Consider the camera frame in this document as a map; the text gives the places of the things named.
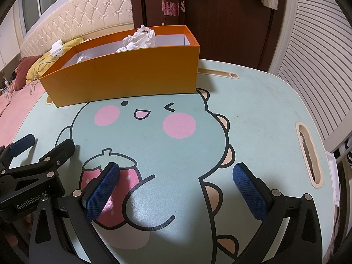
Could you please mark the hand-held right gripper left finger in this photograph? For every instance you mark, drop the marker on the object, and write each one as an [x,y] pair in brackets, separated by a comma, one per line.
[101,191]

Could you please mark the person's left hand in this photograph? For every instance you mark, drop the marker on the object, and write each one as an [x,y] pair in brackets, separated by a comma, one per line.
[12,242]

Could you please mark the black white patterned cloth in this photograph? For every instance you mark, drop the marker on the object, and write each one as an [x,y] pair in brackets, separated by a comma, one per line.
[349,155]

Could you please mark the cream tufted headboard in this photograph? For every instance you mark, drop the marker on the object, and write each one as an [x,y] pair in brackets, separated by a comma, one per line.
[82,11]

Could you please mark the yellow pillow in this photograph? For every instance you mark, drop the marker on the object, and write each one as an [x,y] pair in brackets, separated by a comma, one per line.
[41,66]

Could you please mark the green cartoon print desktop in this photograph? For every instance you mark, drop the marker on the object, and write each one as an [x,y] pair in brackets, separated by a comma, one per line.
[247,101]

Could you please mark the dark brown door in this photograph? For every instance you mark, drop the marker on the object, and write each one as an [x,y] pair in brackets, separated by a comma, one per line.
[220,27]

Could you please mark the orange cardboard box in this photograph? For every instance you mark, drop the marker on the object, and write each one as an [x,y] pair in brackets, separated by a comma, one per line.
[123,79]

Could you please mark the crumpled white paper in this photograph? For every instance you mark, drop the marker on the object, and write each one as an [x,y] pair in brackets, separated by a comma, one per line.
[83,58]

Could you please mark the red pink striped scarf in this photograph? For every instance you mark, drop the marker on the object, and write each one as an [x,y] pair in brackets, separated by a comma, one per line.
[170,0]

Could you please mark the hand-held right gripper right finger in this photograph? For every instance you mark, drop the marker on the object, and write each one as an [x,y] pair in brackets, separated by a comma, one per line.
[249,195]

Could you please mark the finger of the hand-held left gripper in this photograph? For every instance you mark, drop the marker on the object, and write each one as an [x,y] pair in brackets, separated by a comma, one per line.
[59,154]
[23,143]

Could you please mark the dark red pillow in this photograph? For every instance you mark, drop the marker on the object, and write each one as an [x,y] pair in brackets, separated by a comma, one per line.
[24,68]

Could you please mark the white louvered door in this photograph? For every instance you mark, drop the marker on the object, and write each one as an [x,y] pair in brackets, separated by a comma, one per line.
[316,46]

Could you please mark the white charger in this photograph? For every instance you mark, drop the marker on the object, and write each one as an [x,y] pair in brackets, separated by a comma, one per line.
[57,49]

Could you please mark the pink blanket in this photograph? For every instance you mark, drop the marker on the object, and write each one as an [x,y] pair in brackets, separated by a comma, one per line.
[11,107]

